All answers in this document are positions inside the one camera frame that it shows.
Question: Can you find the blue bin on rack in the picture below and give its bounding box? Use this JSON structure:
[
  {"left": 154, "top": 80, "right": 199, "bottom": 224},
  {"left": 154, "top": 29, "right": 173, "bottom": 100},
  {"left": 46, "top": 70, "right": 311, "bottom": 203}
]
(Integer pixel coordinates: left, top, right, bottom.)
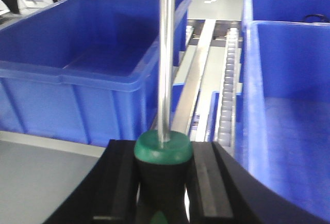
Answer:
[{"left": 0, "top": 0, "right": 192, "bottom": 148}]

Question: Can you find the green black screwdriver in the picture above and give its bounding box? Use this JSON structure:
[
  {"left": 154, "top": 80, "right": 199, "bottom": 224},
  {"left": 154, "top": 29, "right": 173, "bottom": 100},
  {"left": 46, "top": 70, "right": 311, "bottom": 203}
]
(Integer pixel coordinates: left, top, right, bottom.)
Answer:
[{"left": 134, "top": 0, "right": 192, "bottom": 223}]

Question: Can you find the blue bin right far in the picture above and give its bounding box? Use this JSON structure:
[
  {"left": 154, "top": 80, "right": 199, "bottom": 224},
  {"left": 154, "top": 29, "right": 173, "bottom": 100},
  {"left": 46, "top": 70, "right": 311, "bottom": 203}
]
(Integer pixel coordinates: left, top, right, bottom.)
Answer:
[{"left": 242, "top": 0, "right": 329, "bottom": 25}]

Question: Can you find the roller conveyor track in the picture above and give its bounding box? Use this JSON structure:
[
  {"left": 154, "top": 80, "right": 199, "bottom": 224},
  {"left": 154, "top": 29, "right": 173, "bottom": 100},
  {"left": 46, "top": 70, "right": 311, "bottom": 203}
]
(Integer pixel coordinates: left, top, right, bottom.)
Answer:
[{"left": 217, "top": 28, "right": 239, "bottom": 147}]

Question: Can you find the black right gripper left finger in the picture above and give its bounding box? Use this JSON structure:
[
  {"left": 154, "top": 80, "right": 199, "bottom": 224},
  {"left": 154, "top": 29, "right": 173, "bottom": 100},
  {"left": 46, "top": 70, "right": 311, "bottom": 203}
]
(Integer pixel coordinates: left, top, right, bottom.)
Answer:
[{"left": 45, "top": 140, "right": 139, "bottom": 223}]

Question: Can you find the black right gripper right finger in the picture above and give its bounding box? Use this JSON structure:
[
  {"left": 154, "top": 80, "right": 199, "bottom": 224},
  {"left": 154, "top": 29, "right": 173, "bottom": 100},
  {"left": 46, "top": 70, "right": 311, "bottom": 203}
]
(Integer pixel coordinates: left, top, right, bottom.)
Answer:
[{"left": 187, "top": 142, "right": 326, "bottom": 223}]

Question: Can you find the blue bin right near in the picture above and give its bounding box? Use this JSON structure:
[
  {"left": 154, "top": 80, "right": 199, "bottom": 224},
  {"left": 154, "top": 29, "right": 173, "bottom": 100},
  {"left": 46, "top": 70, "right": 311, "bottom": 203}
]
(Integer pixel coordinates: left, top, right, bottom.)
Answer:
[{"left": 236, "top": 21, "right": 329, "bottom": 221}]

